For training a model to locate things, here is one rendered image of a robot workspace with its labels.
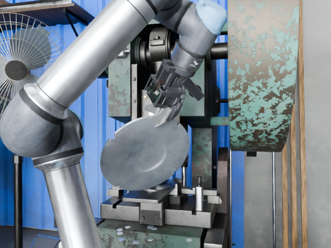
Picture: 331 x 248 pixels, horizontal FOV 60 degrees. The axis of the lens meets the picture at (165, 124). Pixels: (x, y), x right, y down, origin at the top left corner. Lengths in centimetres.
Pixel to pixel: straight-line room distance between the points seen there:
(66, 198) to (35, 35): 117
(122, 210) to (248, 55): 75
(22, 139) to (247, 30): 60
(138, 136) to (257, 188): 170
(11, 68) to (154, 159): 96
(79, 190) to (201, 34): 44
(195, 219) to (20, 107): 77
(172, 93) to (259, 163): 174
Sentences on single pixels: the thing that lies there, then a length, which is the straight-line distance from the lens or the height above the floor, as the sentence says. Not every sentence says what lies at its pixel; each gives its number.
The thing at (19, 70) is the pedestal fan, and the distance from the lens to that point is 162.
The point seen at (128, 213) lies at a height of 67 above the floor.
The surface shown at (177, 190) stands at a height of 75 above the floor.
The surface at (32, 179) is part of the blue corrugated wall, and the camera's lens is 305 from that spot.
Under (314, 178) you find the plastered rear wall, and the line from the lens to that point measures 246.
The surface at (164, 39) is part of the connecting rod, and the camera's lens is 120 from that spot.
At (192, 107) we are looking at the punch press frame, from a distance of 109.
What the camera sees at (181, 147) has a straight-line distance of 93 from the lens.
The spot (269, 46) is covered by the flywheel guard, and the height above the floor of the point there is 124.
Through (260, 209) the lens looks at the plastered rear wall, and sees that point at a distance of 246.
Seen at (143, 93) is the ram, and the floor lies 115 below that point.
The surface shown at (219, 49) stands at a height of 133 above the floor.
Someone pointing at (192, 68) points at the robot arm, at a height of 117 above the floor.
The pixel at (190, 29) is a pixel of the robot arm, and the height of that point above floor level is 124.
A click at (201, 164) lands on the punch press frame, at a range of 140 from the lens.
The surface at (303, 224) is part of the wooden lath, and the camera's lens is 224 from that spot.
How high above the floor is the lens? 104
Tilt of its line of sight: 1 degrees down
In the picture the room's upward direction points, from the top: straight up
